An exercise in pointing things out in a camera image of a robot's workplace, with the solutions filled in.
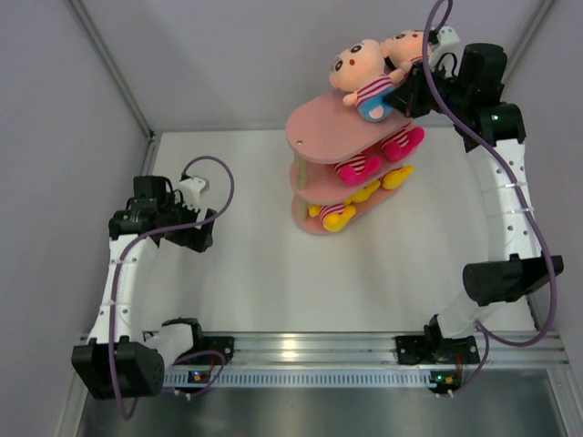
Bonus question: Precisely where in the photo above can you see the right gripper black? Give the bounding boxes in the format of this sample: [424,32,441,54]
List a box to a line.
[382,58,468,119]

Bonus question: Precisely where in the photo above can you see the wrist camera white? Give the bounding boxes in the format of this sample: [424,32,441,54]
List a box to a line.
[429,25,460,70]
[178,176,210,210]

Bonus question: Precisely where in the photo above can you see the boy doll on shelf top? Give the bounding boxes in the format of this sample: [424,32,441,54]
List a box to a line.
[380,30,424,73]

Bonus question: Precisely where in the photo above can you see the yellow plush toy under shelf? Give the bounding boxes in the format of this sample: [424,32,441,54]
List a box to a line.
[381,166,415,190]

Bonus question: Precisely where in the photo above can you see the pink white panda plush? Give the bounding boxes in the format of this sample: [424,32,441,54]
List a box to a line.
[379,123,425,162]
[332,153,383,186]

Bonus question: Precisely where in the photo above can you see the aluminium mounting rail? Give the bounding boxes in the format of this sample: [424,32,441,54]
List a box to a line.
[227,331,569,368]

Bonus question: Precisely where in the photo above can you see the boy doll blue shorts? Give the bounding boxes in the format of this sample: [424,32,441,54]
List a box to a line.
[329,39,412,122]

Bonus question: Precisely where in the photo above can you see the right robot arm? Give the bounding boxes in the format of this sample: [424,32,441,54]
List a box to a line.
[389,43,564,361]

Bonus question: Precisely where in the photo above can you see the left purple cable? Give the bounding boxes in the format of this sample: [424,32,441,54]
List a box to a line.
[107,156,236,422]

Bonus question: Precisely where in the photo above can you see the pink three-tier shelf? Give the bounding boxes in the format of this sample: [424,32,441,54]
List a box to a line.
[285,91,420,235]

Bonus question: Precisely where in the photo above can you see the yellow plush toy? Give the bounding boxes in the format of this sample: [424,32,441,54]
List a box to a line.
[308,203,356,232]
[381,166,415,190]
[343,180,381,205]

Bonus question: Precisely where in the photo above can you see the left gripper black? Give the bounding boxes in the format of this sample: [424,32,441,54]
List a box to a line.
[159,192,215,253]

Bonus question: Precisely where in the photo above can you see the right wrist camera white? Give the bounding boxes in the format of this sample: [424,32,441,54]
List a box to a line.
[429,25,460,70]

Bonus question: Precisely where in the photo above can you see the slotted cable duct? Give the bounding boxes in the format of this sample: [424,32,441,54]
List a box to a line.
[163,367,456,389]

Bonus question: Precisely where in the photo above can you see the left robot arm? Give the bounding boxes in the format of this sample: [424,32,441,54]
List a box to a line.
[71,176,215,401]

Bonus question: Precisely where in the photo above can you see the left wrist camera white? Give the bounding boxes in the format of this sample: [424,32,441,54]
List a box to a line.
[178,176,210,210]

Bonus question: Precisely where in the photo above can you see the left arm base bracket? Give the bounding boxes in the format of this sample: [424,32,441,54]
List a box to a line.
[142,325,235,367]

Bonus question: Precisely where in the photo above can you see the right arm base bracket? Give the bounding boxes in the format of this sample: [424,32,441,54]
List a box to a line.
[395,335,480,365]

